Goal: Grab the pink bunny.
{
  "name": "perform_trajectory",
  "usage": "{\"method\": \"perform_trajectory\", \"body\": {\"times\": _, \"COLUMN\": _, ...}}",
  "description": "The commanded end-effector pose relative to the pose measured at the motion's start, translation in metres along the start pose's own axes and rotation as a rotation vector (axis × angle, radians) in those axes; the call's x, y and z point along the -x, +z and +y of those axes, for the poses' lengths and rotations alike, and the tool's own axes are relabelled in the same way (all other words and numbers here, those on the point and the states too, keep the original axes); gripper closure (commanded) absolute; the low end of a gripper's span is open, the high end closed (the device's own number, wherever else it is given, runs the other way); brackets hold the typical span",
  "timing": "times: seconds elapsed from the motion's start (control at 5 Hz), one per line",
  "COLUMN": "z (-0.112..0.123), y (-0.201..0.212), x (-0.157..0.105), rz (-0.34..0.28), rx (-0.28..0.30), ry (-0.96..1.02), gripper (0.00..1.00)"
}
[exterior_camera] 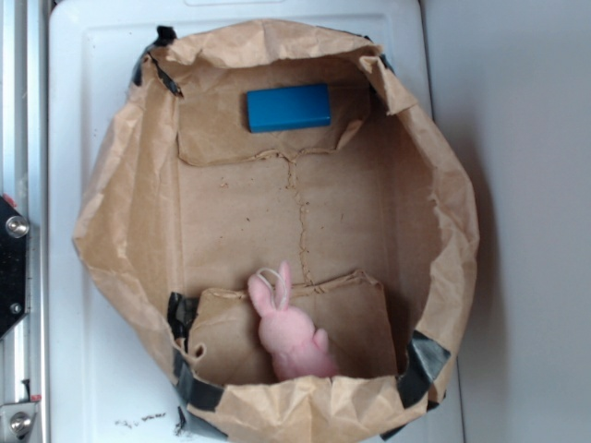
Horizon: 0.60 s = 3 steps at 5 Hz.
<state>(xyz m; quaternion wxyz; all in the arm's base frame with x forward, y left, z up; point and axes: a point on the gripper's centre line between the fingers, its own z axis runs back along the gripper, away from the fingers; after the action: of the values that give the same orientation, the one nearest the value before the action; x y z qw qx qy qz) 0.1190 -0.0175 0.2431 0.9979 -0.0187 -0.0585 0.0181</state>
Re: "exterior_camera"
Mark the pink plush bunny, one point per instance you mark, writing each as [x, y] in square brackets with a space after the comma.
[296, 346]

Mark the blue rectangular block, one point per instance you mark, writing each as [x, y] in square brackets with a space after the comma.
[288, 108]

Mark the brown paper bag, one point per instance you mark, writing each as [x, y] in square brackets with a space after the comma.
[374, 213]

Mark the black metal bracket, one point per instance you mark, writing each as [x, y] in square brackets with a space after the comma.
[13, 262]

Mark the aluminium frame rail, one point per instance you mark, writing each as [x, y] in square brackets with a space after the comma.
[24, 123]

